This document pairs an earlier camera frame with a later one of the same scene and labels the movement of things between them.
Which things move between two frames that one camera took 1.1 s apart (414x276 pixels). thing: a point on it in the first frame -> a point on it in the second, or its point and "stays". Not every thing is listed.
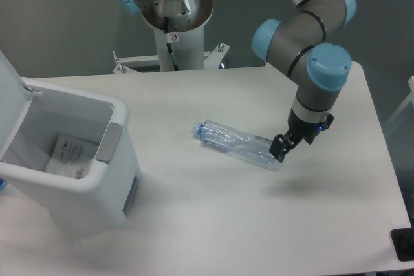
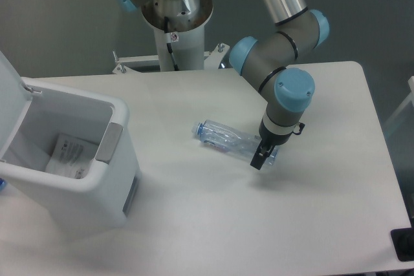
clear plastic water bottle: (227, 138) stays
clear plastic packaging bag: (71, 156) stays
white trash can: (33, 112) stays
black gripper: (297, 128) -> (269, 140)
